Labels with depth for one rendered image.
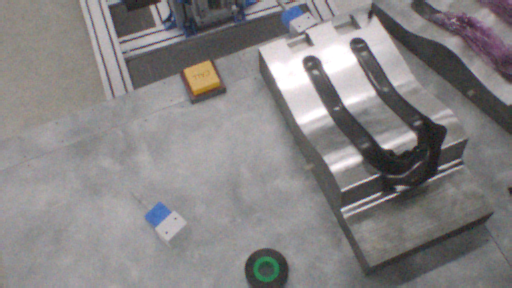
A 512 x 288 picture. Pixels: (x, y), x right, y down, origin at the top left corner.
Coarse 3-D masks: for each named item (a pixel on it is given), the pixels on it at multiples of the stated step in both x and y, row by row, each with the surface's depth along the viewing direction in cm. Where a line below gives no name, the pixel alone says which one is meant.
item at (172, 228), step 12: (144, 204) 118; (156, 204) 117; (144, 216) 116; (156, 216) 116; (168, 216) 114; (180, 216) 114; (156, 228) 113; (168, 228) 113; (180, 228) 113; (168, 240) 112; (180, 240) 117
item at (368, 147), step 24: (360, 48) 126; (312, 72) 124; (384, 72) 123; (336, 96) 122; (384, 96) 121; (336, 120) 119; (408, 120) 114; (432, 120) 112; (360, 144) 113; (432, 144) 113; (384, 168) 114; (408, 168) 115; (432, 168) 113
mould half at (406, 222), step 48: (288, 48) 126; (336, 48) 126; (384, 48) 126; (288, 96) 121; (432, 96) 118; (336, 144) 113; (384, 144) 111; (336, 192) 111; (384, 192) 114; (432, 192) 114; (480, 192) 114; (384, 240) 110; (432, 240) 111
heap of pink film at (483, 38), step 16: (480, 0) 130; (496, 0) 127; (432, 16) 132; (448, 16) 128; (464, 16) 127; (464, 32) 123; (480, 32) 122; (480, 48) 123; (496, 48) 123; (496, 64) 123
